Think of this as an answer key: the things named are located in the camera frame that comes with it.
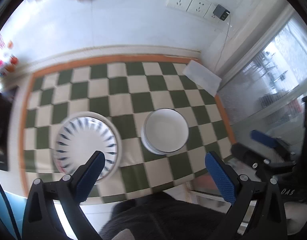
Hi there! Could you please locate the white bowl dark rim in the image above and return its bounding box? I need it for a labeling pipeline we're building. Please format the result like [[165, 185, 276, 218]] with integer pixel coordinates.
[[141, 108, 189, 155]]

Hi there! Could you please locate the large white floral plate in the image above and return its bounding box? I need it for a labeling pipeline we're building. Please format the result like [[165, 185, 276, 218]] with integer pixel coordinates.
[[52, 111, 123, 183]]

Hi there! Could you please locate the white paper towel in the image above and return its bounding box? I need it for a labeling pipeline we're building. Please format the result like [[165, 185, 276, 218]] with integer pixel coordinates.
[[183, 60, 222, 97]]

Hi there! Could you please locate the green checkered table mat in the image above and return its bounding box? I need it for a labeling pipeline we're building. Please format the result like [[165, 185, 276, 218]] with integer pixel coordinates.
[[20, 55, 235, 204]]

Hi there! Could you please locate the black gas stove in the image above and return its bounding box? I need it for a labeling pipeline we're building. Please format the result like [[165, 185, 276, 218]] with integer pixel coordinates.
[[0, 86, 18, 171]]

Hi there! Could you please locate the black plug adapter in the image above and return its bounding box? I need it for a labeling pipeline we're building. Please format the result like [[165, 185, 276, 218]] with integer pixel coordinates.
[[213, 4, 230, 21]]

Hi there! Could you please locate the black cable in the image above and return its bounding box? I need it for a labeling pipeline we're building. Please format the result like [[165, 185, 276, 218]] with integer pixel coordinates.
[[0, 174, 22, 240]]

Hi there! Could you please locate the white charger cable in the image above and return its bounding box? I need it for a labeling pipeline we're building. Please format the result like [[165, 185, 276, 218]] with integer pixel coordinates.
[[215, 17, 232, 73]]

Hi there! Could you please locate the white wall socket strip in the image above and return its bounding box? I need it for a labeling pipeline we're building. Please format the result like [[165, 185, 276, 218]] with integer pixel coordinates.
[[166, 0, 221, 23]]

